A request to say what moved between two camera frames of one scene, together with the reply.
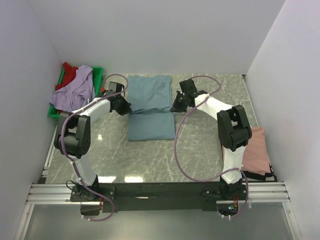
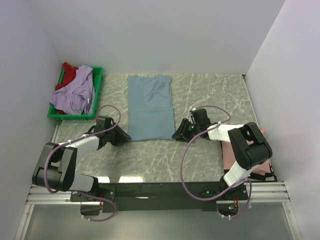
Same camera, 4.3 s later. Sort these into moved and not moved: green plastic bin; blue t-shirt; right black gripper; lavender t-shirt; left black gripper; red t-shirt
Moved: right black gripper; left black gripper
Not moved: blue t-shirt; lavender t-shirt; red t-shirt; green plastic bin
